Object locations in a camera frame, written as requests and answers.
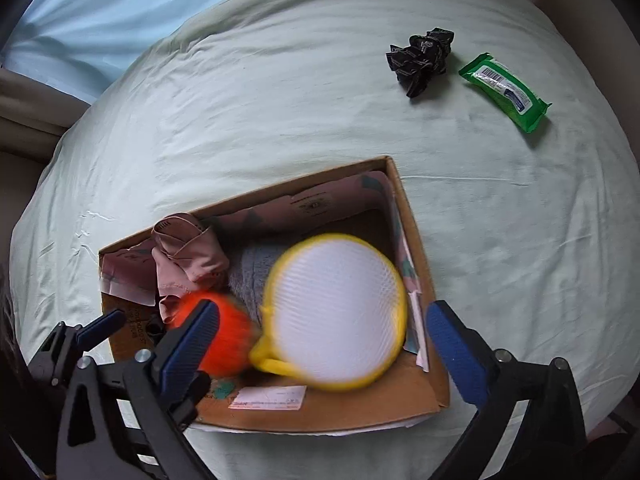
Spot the cardboard box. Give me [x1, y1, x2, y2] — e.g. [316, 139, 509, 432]
[97, 156, 451, 434]

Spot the light blue hanging cloth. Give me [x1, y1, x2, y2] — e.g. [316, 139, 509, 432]
[0, 0, 322, 107]

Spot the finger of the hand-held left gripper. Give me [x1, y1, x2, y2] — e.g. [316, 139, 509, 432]
[27, 321, 83, 388]
[76, 309, 128, 357]

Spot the pink fabric garment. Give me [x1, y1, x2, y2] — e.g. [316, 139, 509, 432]
[150, 212, 231, 307]

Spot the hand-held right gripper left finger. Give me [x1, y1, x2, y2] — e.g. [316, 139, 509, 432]
[56, 299, 221, 480]

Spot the bed with pale green sheet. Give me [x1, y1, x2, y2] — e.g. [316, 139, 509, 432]
[7, 0, 640, 480]

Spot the grey towel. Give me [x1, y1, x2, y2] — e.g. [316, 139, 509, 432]
[227, 244, 292, 322]

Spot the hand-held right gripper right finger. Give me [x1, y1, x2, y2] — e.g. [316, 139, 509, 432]
[425, 299, 589, 480]

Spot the orange fluffy pompom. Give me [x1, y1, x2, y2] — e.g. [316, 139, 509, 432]
[167, 289, 261, 379]

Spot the green wet wipes packet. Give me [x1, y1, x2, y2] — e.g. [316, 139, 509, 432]
[458, 52, 554, 135]

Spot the black patterned scrunchie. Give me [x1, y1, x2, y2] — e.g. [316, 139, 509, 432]
[385, 27, 456, 101]

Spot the yellow rimmed white mesh puff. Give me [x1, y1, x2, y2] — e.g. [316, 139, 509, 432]
[248, 233, 409, 394]

